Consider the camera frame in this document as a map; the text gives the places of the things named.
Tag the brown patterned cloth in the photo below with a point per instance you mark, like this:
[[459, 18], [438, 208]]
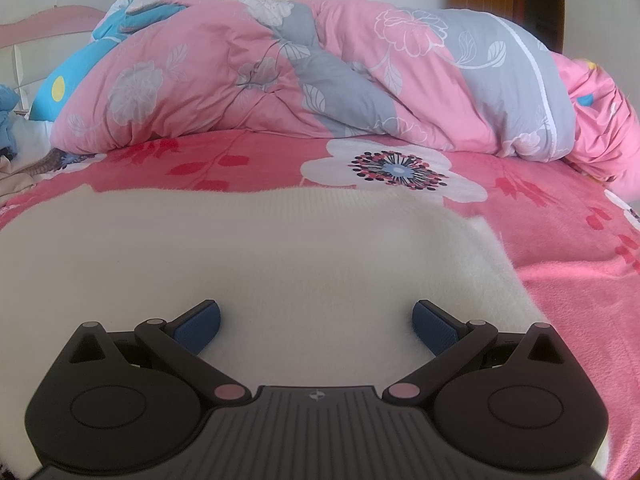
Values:
[[50, 162]]

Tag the blue quilt with yellow dots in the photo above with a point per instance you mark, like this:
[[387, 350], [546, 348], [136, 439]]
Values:
[[75, 70]]

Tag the pink floral bed blanket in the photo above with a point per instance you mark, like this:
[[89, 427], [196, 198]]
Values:
[[550, 220]]

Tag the light blue folded garment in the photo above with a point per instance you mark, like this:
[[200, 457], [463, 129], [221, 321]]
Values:
[[7, 120]]

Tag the white cloth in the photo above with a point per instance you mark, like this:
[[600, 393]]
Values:
[[35, 137]]

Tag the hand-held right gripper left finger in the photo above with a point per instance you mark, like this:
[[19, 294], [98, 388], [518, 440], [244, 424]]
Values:
[[202, 327]]

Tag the white fluffy sweater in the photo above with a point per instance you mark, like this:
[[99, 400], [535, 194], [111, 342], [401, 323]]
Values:
[[300, 260]]

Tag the cream folded garments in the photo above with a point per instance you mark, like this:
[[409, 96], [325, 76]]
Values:
[[17, 180]]

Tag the pink grey floral quilt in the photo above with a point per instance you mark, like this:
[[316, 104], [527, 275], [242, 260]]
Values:
[[225, 70]]

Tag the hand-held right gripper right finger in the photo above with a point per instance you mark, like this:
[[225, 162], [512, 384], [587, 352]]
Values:
[[432, 327]]

